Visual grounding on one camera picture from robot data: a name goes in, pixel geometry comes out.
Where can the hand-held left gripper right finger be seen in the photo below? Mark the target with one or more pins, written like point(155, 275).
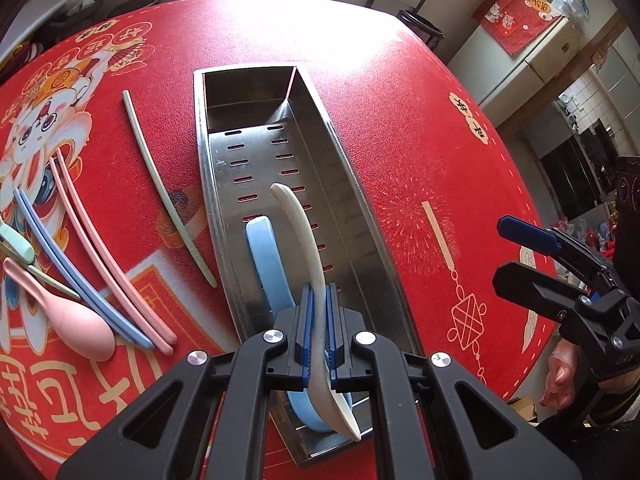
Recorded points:
point(332, 325)

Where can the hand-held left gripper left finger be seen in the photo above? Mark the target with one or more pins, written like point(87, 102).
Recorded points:
point(305, 325)

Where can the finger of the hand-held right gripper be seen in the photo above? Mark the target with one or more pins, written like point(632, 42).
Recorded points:
point(525, 282)
point(530, 237)

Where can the cream white spoon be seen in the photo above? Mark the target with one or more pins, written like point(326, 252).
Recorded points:
point(309, 250)

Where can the stainless steel utensil tray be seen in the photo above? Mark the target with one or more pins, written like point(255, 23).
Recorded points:
point(345, 220)

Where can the person's right hand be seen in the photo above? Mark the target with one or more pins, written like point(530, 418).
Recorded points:
point(562, 370)

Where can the light blue spoon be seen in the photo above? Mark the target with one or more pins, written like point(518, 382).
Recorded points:
point(265, 260)

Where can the dark kitchen cabinet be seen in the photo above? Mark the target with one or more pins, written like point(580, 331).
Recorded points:
point(575, 170)

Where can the green chopstick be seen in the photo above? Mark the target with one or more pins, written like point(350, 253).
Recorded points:
point(204, 266)
point(55, 282)

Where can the cardboard box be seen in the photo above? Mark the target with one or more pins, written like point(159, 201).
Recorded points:
point(522, 408)

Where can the pink chopstick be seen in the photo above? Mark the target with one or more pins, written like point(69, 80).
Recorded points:
point(159, 344)
point(164, 331)

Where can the white refrigerator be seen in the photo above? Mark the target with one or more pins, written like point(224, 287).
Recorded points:
point(505, 60)

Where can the pink spoon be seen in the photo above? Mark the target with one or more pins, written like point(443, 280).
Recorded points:
point(80, 330)

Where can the dark wooden stool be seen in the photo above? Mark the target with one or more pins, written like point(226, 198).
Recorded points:
point(422, 27)

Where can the green spoon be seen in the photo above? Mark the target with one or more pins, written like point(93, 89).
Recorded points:
point(15, 247)

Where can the black round stool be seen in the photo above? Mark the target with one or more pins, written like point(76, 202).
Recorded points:
point(134, 6)

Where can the white board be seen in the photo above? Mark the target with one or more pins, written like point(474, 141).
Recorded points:
point(55, 5)

